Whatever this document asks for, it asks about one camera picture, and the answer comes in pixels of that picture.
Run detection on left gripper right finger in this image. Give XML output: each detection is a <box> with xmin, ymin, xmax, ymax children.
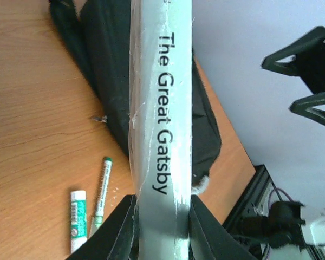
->
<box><xmin>189</xmin><ymin>195</ymin><xmax>255</xmax><ymax>260</ymax></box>

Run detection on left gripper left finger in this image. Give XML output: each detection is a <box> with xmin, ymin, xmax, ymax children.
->
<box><xmin>68</xmin><ymin>195</ymin><xmax>137</xmax><ymax>260</ymax></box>

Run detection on black student backpack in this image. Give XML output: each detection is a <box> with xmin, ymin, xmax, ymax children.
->
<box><xmin>49</xmin><ymin>0</ymin><xmax>222</xmax><ymax>195</ymax></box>

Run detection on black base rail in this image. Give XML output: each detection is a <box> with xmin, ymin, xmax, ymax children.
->
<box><xmin>223</xmin><ymin>165</ymin><xmax>274</xmax><ymax>233</ymax></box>

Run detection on white green glue stick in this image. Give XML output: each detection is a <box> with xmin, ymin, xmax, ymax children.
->
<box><xmin>70</xmin><ymin>190</ymin><xmax>87</xmax><ymax>254</ymax></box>

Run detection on green white marker pen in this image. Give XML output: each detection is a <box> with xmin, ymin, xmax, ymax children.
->
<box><xmin>88</xmin><ymin>157</ymin><xmax>113</xmax><ymax>238</ymax></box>

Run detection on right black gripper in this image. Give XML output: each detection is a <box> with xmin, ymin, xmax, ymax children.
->
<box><xmin>261</xmin><ymin>27</ymin><xmax>325</xmax><ymax>126</ymax></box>

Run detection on grey Great Gatsby book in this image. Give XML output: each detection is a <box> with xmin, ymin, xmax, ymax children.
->
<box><xmin>129</xmin><ymin>1</ymin><xmax>192</xmax><ymax>259</ymax></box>

